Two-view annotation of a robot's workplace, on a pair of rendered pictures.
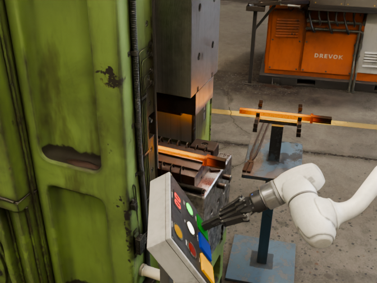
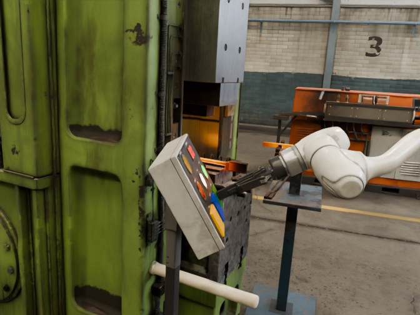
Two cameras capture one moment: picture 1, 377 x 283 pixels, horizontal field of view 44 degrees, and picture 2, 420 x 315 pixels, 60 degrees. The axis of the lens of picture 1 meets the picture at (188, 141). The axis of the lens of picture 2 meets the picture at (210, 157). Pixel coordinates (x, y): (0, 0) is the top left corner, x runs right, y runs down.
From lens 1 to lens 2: 0.70 m
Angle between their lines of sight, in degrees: 17
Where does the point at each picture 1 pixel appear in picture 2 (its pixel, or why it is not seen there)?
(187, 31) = (215, 14)
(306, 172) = (329, 131)
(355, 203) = (386, 157)
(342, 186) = (359, 255)
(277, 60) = not seen: hidden behind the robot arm
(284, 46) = not seen: hidden behind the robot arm
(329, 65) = not seen: hidden behind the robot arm
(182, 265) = (187, 197)
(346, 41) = (355, 149)
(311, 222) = (337, 165)
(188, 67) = (215, 50)
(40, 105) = (74, 82)
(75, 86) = (107, 59)
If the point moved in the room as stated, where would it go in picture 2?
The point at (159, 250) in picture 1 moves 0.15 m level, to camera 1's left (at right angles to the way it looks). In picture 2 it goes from (162, 172) to (104, 168)
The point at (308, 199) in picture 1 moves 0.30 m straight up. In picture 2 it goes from (332, 149) to (347, 39)
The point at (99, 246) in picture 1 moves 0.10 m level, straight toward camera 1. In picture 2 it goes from (112, 240) to (110, 252)
